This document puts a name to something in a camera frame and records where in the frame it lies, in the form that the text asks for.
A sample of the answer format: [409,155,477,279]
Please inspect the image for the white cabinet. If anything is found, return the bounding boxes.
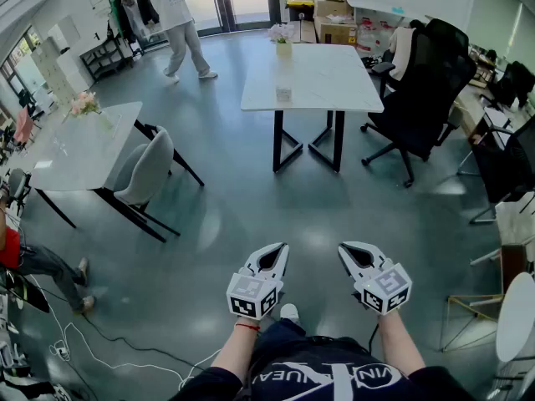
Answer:
[31,35,91,106]

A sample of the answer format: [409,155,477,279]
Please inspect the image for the small cardboard box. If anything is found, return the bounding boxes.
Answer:
[313,0,354,18]

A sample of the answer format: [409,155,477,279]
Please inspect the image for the person's white shoe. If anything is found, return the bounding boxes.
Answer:
[278,302,301,326]

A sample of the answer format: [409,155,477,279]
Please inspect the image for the person's black printed shirt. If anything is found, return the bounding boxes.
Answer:
[169,348,477,401]

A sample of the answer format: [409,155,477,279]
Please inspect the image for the black floor cable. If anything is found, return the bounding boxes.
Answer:
[41,286,206,371]

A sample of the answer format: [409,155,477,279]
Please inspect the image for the grey top table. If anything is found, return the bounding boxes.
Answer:
[28,100,206,244]

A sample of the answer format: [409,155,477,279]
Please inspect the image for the round white side table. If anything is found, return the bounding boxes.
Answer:
[495,272,535,365]

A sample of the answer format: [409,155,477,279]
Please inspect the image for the pink flower bunch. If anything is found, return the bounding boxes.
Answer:
[69,90,114,131]

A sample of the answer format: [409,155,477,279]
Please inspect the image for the white floor cable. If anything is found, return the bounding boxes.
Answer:
[24,273,222,392]

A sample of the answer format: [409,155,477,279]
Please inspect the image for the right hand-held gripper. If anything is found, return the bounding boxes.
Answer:
[337,241,414,317]

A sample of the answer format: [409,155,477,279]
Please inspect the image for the white power strip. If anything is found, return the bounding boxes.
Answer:
[48,339,70,361]

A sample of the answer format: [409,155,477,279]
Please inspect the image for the gold wire stand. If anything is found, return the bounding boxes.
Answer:
[438,292,507,353]

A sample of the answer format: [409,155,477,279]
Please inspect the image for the person's dark trouser leg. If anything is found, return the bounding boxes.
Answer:
[252,318,373,363]

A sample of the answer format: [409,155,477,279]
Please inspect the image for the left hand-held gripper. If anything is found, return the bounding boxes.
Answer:
[226,242,291,321]

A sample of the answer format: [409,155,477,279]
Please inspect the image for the cream pot with pale flowers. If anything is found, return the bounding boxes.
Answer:
[267,22,297,56]

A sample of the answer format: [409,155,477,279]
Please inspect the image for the clothes rack with garments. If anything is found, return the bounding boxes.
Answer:
[106,0,162,58]

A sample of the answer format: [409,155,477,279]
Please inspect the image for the black office chair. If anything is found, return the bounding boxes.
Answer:
[359,18,478,190]

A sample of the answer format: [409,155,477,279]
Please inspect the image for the black low shelf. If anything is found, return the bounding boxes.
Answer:
[79,35,135,83]

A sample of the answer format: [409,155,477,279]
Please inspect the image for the black mesh chair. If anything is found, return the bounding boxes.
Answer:
[457,114,535,225]

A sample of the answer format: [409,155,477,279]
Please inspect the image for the grey upholstered chair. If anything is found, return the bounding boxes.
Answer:
[112,125,183,244]

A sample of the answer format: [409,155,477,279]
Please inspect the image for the white marble table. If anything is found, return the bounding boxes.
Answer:
[240,42,385,174]

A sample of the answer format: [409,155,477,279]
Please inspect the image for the large cardboard box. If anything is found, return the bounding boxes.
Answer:
[313,14,359,48]

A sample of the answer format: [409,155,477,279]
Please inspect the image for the person's right forearm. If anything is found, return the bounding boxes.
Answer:
[375,310,427,382]

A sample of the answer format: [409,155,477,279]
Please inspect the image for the person's left forearm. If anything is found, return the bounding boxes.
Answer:
[211,315,262,386]

